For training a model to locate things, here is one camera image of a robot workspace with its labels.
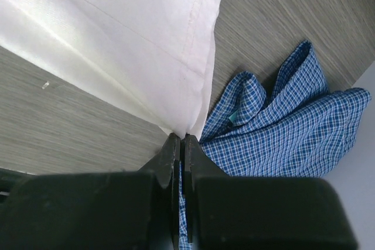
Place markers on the white and green t-shirt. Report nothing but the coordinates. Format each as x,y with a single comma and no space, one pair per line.
151,58

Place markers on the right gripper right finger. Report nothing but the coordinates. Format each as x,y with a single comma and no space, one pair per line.
235,212

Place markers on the blue plaid shirt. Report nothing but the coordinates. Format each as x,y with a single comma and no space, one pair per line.
301,129

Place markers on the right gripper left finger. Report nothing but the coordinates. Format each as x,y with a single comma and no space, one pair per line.
111,210

